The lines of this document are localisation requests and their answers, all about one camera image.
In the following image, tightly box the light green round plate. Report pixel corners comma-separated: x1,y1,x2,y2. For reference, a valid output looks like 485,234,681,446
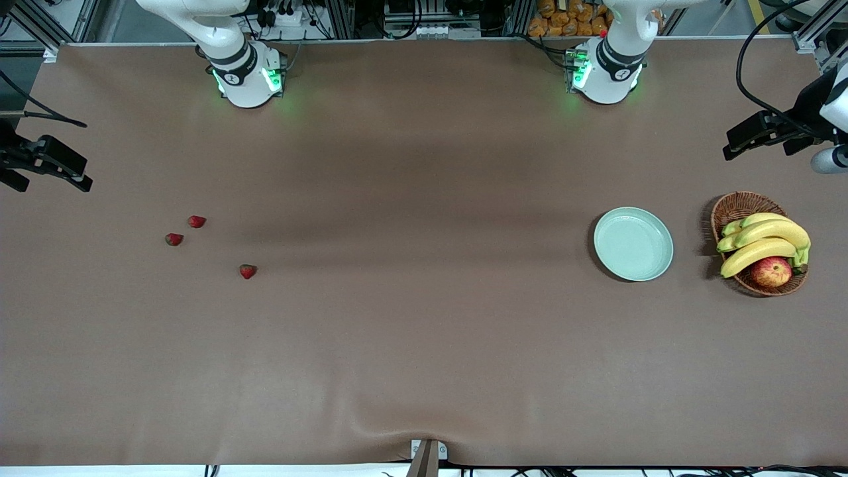
594,207,674,282

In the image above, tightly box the brown wicker basket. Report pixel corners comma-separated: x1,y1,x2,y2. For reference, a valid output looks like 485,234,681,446
711,191,810,297

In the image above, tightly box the yellow banana bunch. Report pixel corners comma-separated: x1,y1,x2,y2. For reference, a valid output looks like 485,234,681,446
716,212,812,279

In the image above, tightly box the red apple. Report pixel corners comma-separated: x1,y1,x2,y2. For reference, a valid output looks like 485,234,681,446
751,256,794,289

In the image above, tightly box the pile of orange bread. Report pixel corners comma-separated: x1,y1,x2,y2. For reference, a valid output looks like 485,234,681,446
528,0,613,37

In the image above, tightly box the white power strip with plugs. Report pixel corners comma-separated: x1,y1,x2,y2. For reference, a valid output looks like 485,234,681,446
255,0,315,28

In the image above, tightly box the white socket strip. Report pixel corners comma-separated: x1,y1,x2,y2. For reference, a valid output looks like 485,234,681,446
411,23,481,39

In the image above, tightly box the brown table mat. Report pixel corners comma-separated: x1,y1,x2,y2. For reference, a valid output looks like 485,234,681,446
0,36,848,468

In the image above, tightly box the metal table clamp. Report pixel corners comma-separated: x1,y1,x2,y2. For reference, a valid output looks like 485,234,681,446
406,439,449,477

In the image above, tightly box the aluminium frame corner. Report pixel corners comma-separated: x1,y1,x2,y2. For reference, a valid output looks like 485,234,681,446
792,10,848,74
0,0,100,64

